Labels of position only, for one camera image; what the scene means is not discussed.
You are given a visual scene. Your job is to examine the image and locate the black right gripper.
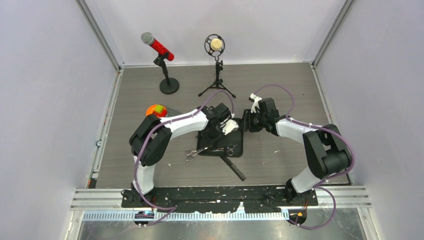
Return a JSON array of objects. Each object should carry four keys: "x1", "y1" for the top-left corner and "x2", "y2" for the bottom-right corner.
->
[{"x1": 239, "y1": 109, "x2": 268, "y2": 133}]

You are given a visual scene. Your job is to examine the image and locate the black tool pouch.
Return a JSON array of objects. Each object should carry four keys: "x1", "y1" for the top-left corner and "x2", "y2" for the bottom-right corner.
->
[{"x1": 199, "y1": 118, "x2": 244, "y2": 158}]

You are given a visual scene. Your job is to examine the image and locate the silver thinning scissors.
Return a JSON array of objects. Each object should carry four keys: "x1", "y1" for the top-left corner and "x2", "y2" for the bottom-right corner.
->
[{"x1": 211, "y1": 144, "x2": 237, "y2": 156}]

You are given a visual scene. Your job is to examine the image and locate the silver hair scissors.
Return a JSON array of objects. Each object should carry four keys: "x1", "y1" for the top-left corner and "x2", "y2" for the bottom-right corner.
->
[{"x1": 185, "y1": 144, "x2": 212, "y2": 162}]

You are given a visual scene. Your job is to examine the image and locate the black comb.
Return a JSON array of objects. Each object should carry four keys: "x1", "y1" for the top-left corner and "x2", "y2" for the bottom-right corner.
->
[{"x1": 220, "y1": 156, "x2": 247, "y2": 182}]

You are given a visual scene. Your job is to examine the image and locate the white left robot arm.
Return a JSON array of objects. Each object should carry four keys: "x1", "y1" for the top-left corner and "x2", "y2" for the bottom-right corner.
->
[{"x1": 129, "y1": 103, "x2": 240, "y2": 207}]

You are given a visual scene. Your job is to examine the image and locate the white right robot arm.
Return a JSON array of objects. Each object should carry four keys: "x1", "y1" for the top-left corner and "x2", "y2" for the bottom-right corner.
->
[{"x1": 243, "y1": 93, "x2": 352, "y2": 205}]

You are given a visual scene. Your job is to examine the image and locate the black tripod microphone stand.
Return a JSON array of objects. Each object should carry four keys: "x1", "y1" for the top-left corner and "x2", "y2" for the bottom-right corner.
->
[{"x1": 198, "y1": 60, "x2": 236, "y2": 98}]

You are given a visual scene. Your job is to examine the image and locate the black round-base microphone stand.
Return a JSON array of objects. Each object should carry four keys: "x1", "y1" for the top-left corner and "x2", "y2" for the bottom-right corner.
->
[{"x1": 153, "y1": 53, "x2": 180, "y2": 95}]

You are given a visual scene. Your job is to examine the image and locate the lime green toy brick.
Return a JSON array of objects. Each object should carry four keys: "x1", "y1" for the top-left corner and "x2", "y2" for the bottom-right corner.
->
[{"x1": 154, "y1": 104, "x2": 167, "y2": 114}]

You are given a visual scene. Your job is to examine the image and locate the orange curved toy slide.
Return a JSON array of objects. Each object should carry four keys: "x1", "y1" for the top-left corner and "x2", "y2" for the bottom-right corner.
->
[{"x1": 145, "y1": 104, "x2": 168, "y2": 118}]

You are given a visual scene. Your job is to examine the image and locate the beige condenser microphone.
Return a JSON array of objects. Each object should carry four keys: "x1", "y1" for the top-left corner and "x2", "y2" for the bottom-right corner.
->
[{"x1": 204, "y1": 33, "x2": 225, "y2": 56}]

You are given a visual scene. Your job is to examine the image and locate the red handheld microphone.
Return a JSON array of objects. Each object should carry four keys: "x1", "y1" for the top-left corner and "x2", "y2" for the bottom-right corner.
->
[{"x1": 140, "y1": 31, "x2": 175, "y2": 61}]

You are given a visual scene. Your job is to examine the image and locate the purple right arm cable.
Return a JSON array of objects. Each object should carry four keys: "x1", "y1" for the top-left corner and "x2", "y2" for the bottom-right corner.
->
[{"x1": 253, "y1": 83, "x2": 356, "y2": 230}]

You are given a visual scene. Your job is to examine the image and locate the grey studded base plate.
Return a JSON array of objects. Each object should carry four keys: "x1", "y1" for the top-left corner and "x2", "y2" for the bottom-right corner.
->
[{"x1": 166, "y1": 107, "x2": 182, "y2": 117}]

